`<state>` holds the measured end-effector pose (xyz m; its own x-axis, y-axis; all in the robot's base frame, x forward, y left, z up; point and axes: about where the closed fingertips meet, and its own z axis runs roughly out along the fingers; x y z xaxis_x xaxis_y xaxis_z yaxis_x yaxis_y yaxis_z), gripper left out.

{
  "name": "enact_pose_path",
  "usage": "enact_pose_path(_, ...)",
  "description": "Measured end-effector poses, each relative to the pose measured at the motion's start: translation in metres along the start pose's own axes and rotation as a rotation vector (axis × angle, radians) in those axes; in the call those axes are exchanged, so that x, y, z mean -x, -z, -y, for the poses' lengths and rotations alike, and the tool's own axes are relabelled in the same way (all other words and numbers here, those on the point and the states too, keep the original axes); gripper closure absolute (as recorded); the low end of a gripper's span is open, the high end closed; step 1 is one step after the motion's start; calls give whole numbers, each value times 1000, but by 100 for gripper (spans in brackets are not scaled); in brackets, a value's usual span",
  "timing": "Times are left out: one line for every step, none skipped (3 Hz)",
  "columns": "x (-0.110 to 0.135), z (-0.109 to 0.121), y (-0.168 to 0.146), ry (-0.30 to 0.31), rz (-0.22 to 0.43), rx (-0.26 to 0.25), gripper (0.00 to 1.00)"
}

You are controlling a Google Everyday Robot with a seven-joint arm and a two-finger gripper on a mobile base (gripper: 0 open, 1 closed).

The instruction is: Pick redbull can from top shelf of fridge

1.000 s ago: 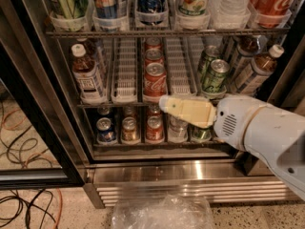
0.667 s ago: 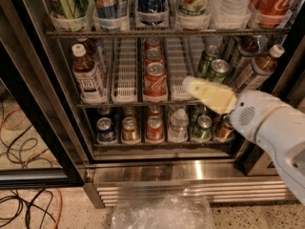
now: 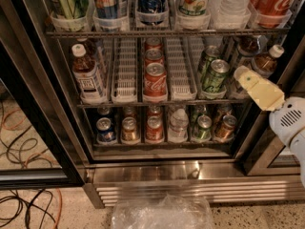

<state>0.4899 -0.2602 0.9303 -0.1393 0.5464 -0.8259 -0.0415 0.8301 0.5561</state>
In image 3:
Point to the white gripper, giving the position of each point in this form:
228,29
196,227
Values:
288,119

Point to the blue silver redbull can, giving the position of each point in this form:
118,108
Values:
107,9

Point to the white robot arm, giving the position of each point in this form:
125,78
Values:
297,148

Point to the copper can bottom shelf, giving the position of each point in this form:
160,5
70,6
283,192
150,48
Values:
226,127

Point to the front green soda can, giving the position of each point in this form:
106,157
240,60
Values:
215,76

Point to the green soda can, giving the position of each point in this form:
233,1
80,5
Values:
215,76
210,54

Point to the green can bottom shelf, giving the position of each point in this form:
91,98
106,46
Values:
202,128

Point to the rear green soda can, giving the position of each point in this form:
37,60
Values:
210,54

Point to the large coca-cola can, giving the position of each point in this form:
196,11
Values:
270,13

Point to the steel fridge base grille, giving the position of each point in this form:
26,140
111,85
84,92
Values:
217,182

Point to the white bottle top shelf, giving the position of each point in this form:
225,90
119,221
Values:
233,0

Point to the front coca-cola can middle shelf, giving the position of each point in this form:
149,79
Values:
155,80

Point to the coca-cola can shelf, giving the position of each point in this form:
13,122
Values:
155,80
154,56
153,43

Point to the red can bottom shelf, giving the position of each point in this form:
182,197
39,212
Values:
154,128

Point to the gold can bottom shelf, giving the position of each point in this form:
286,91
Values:
129,129

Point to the dark blue drink can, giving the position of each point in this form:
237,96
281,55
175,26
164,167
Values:
151,11

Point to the blue pepsi can front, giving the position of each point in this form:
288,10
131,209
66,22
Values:
105,130

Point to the green energy drink can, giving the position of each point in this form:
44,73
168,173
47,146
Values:
68,0

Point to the glass fridge door left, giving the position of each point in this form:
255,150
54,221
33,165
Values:
34,69

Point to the tea bottle right front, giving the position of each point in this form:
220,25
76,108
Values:
264,63

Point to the tea bottle right rear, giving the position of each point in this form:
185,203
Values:
247,47

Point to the clear water bottle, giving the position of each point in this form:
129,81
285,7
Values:
178,126

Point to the clear plastic bag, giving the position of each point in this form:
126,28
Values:
169,212

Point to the tea bottle white cap left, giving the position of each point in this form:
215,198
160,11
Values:
86,73

